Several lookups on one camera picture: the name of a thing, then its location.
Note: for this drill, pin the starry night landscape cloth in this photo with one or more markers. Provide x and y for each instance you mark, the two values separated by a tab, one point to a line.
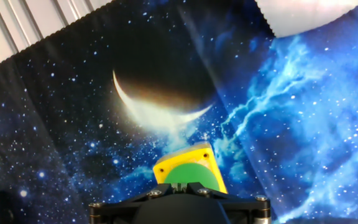
73	109

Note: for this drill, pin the yellow box large green button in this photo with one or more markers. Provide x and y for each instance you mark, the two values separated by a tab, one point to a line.
185	161

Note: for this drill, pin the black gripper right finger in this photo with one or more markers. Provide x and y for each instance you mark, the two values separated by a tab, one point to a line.
244	207

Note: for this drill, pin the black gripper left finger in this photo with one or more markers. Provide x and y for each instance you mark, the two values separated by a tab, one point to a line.
117	208

